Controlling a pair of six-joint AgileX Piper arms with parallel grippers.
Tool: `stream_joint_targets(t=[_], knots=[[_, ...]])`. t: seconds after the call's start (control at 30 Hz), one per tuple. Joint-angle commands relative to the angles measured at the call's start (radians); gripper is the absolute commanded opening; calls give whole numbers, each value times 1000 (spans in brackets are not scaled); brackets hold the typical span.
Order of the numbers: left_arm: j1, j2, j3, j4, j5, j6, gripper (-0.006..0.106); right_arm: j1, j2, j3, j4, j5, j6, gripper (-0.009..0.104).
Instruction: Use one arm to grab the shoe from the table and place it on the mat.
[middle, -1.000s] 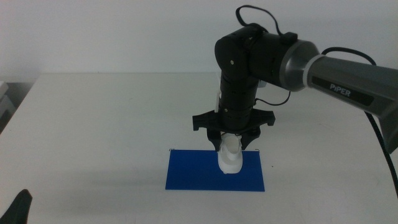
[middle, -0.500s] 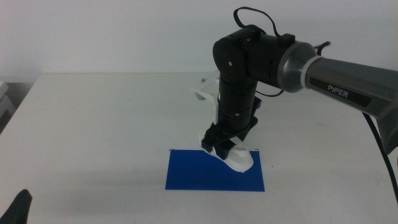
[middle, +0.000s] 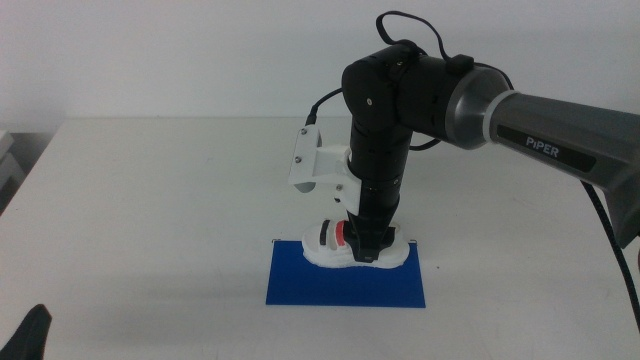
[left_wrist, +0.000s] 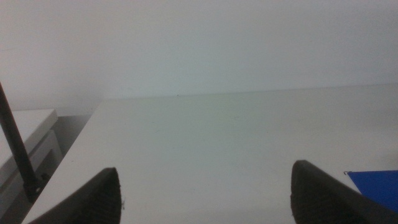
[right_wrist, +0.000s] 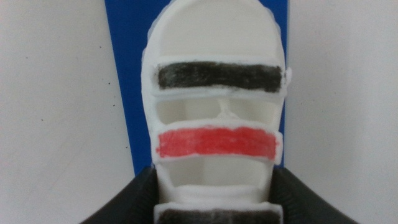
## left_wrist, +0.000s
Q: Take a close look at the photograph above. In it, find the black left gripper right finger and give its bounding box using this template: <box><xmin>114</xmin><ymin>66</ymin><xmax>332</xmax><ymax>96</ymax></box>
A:
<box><xmin>290</xmin><ymin>159</ymin><xmax>398</xmax><ymax>224</ymax></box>

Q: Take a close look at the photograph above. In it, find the blue mat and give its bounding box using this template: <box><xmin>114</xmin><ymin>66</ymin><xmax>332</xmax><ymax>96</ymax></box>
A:
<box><xmin>346</xmin><ymin>169</ymin><xmax>398</xmax><ymax>213</ymax></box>

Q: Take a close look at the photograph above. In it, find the white side table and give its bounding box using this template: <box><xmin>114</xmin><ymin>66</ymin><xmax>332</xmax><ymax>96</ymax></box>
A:
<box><xmin>0</xmin><ymin>108</ymin><xmax>63</xmax><ymax>218</ymax></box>

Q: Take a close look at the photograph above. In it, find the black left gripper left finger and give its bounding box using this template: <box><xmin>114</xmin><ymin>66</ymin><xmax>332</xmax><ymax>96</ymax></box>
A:
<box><xmin>27</xmin><ymin>167</ymin><xmax>123</xmax><ymax>224</ymax></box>

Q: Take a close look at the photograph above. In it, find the black pole with clamp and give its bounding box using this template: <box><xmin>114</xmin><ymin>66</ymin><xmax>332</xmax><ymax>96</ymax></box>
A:
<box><xmin>0</xmin><ymin>81</ymin><xmax>50</xmax><ymax>203</ymax></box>

